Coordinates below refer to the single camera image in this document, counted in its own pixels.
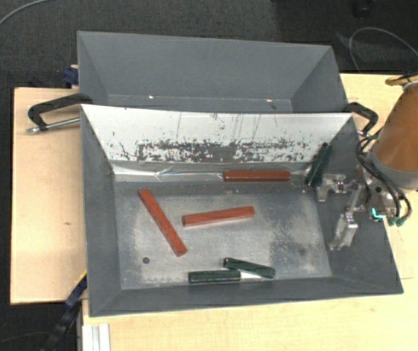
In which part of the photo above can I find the red-brown flat block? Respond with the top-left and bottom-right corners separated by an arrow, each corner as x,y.
137,188 -> 189,258
222,169 -> 292,184
181,205 -> 257,228

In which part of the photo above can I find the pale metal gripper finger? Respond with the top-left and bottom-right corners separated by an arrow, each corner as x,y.
327,212 -> 360,252
316,173 -> 352,203

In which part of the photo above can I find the grey metal bin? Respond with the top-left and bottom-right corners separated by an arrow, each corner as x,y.
76,30 -> 404,317

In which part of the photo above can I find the dark green flat block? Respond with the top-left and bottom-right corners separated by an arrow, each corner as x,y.
223,257 -> 277,280
187,268 -> 242,286
304,142 -> 334,188

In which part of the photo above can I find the pale wood flat board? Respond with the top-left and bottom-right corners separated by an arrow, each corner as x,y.
9,86 -> 88,305

